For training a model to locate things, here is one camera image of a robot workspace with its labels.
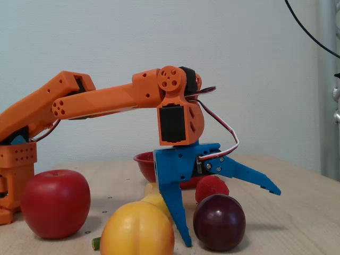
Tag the red speckled bowl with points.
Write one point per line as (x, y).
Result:
(144, 164)

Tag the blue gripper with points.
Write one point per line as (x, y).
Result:
(176, 166)

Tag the red apple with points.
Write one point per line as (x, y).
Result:
(55, 204)

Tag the orange robot base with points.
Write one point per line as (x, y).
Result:
(18, 164)

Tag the yellow orange peach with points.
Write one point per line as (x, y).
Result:
(136, 231)

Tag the red strawberry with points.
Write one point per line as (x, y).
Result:
(212, 189)

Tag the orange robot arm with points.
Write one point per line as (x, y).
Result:
(111, 98)

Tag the yellow banana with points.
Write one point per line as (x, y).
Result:
(154, 199)

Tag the dark purple plum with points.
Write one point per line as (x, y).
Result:
(219, 223)

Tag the grey metal pole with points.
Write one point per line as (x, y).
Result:
(328, 132)

